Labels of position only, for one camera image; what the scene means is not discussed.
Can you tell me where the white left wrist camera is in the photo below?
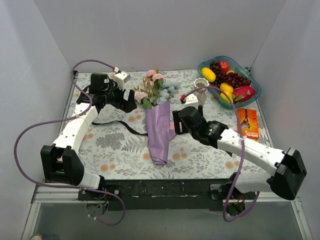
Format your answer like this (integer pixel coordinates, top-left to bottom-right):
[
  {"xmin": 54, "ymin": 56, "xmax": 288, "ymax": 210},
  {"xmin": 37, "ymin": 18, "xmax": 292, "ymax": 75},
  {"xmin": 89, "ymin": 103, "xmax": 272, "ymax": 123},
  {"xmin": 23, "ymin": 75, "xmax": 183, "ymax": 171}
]
[{"xmin": 113, "ymin": 71, "xmax": 131, "ymax": 91}]

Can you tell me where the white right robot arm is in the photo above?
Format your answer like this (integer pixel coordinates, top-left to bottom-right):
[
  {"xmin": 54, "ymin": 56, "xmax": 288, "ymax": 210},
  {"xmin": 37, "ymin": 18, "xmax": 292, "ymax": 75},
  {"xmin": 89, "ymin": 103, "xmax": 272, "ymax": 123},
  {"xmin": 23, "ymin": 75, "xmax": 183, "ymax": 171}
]
[{"xmin": 172, "ymin": 106, "xmax": 307, "ymax": 201}]

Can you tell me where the purple pink wrapping paper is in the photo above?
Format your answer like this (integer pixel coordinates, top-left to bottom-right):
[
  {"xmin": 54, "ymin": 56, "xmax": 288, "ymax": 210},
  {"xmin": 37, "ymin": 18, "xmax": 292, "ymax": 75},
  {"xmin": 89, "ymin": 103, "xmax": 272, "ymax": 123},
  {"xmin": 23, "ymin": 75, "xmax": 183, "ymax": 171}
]
[{"xmin": 145, "ymin": 101, "xmax": 176, "ymax": 165}]

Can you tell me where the yellow lemon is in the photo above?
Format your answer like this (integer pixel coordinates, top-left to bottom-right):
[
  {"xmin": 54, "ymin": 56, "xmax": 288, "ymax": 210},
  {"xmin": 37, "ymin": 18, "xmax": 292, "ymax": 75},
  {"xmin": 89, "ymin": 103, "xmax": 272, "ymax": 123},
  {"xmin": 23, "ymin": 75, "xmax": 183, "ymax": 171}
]
[
  {"xmin": 220, "ymin": 91, "xmax": 233, "ymax": 103},
  {"xmin": 220, "ymin": 82, "xmax": 234, "ymax": 93}
]

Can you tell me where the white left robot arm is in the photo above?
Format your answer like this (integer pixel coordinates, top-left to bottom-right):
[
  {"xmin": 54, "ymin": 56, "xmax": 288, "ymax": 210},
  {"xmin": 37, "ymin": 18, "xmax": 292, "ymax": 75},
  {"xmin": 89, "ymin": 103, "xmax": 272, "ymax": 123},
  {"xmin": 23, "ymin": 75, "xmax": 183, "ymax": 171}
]
[{"xmin": 40, "ymin": 71, "xmax": 137, "ymax": 200}]

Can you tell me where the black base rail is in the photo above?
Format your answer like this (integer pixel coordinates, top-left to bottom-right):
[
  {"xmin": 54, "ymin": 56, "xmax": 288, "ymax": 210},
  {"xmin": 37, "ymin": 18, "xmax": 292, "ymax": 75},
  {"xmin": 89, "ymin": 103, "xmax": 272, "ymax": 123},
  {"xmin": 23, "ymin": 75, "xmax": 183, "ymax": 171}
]
[{"xmin": 77, "ymin": 178, "xmax": 232, "ymax": 211}]

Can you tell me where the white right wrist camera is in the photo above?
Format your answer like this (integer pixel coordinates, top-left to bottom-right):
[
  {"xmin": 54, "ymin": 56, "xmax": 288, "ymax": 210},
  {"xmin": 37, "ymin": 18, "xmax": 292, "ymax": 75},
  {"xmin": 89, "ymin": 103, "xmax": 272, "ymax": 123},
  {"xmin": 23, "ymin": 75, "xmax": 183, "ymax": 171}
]
[{"xmin": 180, "ymin": 93, "xmax": 199, "ymax": 108}]

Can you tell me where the black gold-lettered ribbon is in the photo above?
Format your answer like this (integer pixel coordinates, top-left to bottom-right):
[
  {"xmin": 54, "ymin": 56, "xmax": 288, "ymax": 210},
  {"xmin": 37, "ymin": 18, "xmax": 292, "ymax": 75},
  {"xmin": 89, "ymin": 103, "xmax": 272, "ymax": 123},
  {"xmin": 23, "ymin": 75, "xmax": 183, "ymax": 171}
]
[{"xmin": 91, "ymin": 120, "xmax": 149, "ymax": 137}]

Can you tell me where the red apple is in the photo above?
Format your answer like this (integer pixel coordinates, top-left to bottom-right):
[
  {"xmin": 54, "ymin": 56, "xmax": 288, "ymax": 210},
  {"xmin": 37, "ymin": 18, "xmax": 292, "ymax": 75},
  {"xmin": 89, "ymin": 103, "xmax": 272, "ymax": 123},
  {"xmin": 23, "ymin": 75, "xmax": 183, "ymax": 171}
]
[{"xmin": 219, "ymin": 61, "xmax": 230, "ymax": 73}]

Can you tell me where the teal plastic fruit basket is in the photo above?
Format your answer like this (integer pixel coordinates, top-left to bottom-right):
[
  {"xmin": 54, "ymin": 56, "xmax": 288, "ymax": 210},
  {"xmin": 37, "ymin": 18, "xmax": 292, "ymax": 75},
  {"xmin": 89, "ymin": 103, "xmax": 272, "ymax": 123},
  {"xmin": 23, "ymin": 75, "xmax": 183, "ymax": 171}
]
[{"xmin": 197, "ymin": 56, "xmax": 261, "ymax": 109}]

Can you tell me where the white ribbed ceramic vase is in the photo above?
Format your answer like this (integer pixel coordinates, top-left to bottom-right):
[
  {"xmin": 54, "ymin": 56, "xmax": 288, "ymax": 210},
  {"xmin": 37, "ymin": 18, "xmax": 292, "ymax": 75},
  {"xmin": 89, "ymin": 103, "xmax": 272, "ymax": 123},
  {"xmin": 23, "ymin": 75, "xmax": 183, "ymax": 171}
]
[{"xmin": 193, "ymin": 78, "xmax": 210, "ymax": 106}]

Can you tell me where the yellow mango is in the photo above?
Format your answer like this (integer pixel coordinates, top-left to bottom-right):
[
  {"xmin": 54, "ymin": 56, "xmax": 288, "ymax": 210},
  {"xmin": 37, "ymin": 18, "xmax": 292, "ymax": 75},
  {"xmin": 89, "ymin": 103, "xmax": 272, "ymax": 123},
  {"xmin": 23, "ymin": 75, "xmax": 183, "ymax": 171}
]
[{"xmin": 201, "ymin": 67, "xmax": 217, "ymax": 83}]

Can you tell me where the red dragon fruit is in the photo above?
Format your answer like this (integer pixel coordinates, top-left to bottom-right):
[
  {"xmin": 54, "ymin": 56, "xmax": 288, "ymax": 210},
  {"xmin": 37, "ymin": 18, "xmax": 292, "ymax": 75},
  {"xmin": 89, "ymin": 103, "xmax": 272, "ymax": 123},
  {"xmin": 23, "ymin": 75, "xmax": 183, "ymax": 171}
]
[{"xmin": 232, "ymin": 85, "xmax": 256, "ymax": 103}]

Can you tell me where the pink rose stem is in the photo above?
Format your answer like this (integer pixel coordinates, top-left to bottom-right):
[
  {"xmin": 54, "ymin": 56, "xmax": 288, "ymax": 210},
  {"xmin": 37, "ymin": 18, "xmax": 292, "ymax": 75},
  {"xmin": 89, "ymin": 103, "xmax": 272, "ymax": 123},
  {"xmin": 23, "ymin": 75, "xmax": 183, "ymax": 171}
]
[
  {"xmin": 143, "ymin": 68, "xmax": 165, "ymax": 102},
  {"xmin": 134, "ymin": 86, "xmax": 154, "ymax": 110}
]

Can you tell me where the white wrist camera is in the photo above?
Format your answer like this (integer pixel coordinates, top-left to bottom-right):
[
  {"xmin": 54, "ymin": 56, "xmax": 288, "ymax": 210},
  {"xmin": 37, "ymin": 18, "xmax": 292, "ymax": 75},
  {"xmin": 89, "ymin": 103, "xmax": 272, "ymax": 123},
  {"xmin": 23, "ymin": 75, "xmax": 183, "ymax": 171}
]
[
  {"xmin": 180, "ymin": 93, "xmax": 199, "ymax": 108},
  {"xmin": 113, "ymin": 71, "xmax": 131, "ymax": 91}
]

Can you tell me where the orange razor package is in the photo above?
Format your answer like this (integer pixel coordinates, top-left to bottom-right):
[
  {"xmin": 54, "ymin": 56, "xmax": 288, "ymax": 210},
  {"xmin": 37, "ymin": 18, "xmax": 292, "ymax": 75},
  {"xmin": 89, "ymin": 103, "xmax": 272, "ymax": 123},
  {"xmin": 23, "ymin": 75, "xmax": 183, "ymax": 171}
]
[{"xmin": 237, "ymin": 108, "xmax": 260, "ymax": 141}]

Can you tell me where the yellow lemon upper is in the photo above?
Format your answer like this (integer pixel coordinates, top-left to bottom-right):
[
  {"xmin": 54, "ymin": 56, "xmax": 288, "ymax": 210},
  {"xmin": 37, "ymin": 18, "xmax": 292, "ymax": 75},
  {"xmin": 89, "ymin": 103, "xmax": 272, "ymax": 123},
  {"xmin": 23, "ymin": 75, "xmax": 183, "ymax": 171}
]
[{"xmin": 220, "ymin": 82, "xmax": 234, "ymax": 93}]

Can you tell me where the dark red grape bunch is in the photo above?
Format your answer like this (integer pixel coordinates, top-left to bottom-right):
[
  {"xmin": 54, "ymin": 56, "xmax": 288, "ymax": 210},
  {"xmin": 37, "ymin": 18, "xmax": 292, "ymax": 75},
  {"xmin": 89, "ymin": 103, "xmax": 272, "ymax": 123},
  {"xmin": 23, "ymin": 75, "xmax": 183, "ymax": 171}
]
[{"xmin": 209, "ymin": 61, "xmax": 252, "ymax": 89}]

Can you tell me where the yellow lemon lower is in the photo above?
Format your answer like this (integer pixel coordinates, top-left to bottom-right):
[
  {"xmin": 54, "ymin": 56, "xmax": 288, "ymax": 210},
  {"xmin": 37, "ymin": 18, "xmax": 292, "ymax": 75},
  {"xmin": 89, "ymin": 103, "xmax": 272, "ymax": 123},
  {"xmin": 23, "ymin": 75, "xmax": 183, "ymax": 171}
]
[{"xmin": 220, "ymin": 91, "xmax": 233, "ymax": 103}]

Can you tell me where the blue hydrangea stem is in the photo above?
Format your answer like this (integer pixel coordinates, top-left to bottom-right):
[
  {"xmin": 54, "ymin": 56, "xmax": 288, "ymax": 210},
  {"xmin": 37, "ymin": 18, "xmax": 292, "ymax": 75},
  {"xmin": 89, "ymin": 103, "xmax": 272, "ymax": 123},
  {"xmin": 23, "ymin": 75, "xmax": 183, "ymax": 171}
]
[{"xmin": 156, "ymin": 81, "xmax": 181, "ymax": 105}]

